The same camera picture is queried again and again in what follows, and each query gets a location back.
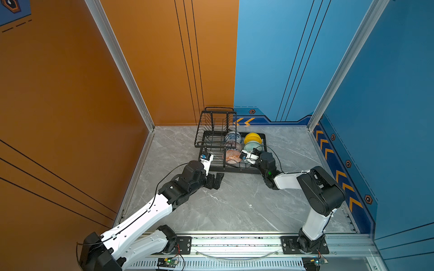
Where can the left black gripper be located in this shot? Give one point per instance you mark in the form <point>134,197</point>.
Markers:
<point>210,184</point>

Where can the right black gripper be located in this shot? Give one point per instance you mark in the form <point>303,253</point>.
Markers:
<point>257,153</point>

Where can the light green bowl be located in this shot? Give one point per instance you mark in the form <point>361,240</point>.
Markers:
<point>252,145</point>

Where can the orange patterned bowl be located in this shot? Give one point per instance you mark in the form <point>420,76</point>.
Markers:
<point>233,156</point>

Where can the yellow bowl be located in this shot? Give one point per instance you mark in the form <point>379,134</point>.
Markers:
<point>250,137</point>

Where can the blue white floral bowl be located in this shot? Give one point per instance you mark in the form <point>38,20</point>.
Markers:
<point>233,136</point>

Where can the pink striped bowl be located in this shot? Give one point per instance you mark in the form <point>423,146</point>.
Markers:
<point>233,145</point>

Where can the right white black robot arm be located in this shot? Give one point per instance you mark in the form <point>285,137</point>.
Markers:
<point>320,189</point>

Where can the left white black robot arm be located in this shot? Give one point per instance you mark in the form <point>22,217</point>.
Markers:
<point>123,245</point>

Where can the left green circuit board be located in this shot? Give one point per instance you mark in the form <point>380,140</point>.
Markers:
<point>167,264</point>

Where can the green circuit board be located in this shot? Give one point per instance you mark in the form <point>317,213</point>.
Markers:
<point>314,264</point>
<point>167,264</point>

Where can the right green circuit board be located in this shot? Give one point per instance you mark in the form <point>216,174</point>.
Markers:
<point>314,264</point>

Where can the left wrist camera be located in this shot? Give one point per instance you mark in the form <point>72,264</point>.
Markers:
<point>206,158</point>

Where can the black wire dish rack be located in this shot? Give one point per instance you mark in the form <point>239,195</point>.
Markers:
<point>217,134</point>

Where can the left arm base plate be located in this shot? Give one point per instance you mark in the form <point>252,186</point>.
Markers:
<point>182,245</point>

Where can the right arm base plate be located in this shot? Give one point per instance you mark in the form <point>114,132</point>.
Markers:
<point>291,244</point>

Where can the aluminium front rail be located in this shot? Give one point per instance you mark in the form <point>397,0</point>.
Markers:
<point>263,252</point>

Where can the right aluminium corner post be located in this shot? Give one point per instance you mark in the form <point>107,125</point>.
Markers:
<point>359,39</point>

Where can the aluminium corner post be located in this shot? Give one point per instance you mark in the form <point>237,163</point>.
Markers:
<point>102,22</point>
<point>359,39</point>

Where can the left aluminium corner post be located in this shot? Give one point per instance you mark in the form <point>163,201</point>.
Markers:
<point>102,22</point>

